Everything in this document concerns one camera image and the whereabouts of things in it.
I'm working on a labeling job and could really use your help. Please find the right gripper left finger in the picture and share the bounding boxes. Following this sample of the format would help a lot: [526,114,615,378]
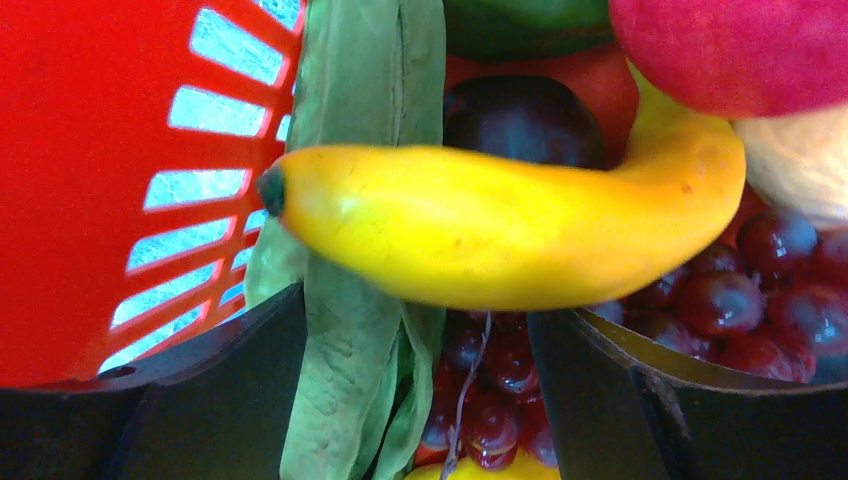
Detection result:
[1,283,307,479]

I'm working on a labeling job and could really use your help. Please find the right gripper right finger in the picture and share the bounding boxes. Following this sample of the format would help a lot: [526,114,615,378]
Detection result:
[528,310,847,480]

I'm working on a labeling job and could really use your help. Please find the yellow toy banana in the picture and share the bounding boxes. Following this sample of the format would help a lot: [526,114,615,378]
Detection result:
[256,72,746,311]

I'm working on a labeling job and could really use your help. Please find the yellow toy lemon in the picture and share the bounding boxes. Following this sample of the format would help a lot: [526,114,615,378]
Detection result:
[404,450,561,480]

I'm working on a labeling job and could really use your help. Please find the green toy bean pod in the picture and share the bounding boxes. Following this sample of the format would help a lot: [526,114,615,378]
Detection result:
[245,1,446,479]

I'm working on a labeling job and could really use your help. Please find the purple toy grapes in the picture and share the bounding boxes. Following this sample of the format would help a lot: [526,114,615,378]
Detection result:
[411,210,847,479]

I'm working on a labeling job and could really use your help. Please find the red plastic shopping basket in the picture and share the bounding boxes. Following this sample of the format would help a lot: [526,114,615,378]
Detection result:
[1,1,303,388]

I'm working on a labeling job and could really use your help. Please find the white toy garlic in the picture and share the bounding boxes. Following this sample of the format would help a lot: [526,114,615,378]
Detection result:
[731,104,847,230]

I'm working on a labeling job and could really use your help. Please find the dark toy plum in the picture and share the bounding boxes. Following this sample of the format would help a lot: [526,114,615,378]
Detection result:
[443,75,606,170]

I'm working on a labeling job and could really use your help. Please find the red toy apple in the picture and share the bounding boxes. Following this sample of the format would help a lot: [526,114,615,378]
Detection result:
[608,0,847,119]

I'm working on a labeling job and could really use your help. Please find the green toy pepper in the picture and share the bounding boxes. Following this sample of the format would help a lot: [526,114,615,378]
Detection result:
[443,0,614,62]

